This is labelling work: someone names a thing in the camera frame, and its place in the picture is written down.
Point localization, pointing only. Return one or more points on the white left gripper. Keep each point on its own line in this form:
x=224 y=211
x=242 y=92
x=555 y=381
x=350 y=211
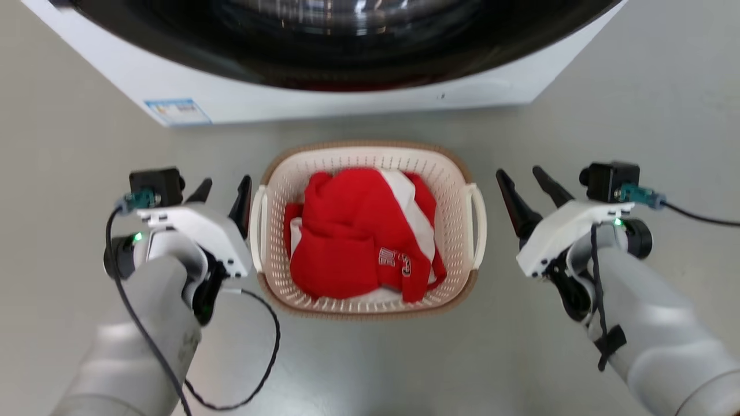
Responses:
x=214 y=231

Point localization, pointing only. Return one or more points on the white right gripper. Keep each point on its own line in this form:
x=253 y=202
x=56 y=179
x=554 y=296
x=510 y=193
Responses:
x=555 y=237

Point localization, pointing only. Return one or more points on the cream perforated laundry basket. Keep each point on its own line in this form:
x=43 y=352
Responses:
x=277 y=190

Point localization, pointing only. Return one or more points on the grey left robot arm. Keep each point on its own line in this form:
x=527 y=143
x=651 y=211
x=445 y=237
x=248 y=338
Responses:
x=144 y=346

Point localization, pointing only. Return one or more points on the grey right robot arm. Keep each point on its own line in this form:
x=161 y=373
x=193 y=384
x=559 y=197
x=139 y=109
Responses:
x=659 y=329

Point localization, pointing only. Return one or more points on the blue white energy label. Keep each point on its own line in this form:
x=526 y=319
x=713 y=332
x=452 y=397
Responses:
x=177 y=112

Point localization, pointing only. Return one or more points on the white front-load washing machine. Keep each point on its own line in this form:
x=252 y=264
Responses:
x=277 y=104

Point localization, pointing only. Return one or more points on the red white garment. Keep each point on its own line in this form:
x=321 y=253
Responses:
x=347 y=242

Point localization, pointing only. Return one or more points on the dark round washing machine door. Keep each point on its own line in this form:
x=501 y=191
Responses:
x=347 y=46

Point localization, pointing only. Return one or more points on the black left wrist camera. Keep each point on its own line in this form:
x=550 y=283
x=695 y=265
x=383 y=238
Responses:
x=155 y=184

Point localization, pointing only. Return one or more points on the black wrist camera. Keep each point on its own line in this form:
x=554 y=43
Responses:
x=610 y=180
x=155 y=184

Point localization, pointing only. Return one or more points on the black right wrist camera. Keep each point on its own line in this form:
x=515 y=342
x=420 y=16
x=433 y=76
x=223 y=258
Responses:
x=610 y=180

